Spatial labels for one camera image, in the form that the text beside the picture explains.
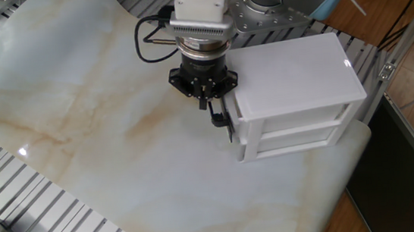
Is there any white drawer cabinet frame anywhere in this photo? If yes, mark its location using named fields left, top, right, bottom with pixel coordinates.
left=218, top=29, right=373, bottom=165

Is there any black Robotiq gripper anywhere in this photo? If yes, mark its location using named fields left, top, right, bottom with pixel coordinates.
left=165, top=49, right=242, bottom=114

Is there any marble pattern table mat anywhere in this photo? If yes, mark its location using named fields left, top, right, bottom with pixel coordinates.
left=0, top=0, right=382, bottom=232

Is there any black panel with aluminium frame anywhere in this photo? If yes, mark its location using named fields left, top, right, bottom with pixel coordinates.
left=337, top=90, right=414, bottom=232

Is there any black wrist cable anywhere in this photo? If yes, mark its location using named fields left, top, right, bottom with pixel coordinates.
left=130, top=4, right=182, bottom=66

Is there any silver corner bracket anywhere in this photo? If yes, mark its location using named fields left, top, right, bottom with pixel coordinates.
left=377, top=61, right=399, bottom=82

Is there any silver vented sensor box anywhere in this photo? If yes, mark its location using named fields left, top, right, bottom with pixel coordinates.
left=169, top=12, right=238, bottom=44

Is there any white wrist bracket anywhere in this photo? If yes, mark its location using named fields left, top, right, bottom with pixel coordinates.
left=171, top=0, right=239, bottom=25

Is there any diagonal aluminium frame rail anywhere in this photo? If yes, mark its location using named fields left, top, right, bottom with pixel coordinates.
left=350, top=0, right=414, bottom=124

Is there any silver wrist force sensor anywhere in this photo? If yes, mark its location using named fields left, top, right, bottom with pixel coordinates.
left=175, top=32, right=233, bottom=62

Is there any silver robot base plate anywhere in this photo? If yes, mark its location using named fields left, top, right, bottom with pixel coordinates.
left=230, top=0, right=331, bottom=37

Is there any white drawer with black handle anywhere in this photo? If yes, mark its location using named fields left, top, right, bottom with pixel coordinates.
left=207, top=84, right=349, bottom=145

